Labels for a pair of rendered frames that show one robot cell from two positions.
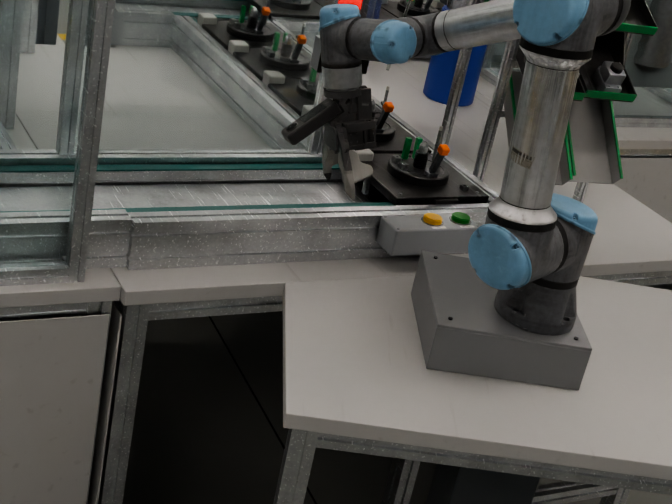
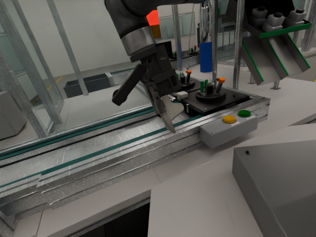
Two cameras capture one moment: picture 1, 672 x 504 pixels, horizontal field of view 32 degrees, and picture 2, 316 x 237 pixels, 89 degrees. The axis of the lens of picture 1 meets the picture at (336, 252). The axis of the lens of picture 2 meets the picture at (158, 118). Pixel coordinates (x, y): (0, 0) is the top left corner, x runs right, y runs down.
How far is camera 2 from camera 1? 1.85 m
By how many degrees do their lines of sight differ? 13
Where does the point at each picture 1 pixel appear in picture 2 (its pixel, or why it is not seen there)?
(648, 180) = not seen: hidden behind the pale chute
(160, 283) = (66, 219)
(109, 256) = (38, 205)
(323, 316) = (177, 225)
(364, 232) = (192, 137)
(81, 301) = not seen: outside the picture
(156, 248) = (64, 193)
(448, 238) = (241, 127)
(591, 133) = (283, 53)
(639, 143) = not seen: hidden behind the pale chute
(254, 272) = (133, 184)
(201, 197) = (109, 139)
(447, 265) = (260, 158)
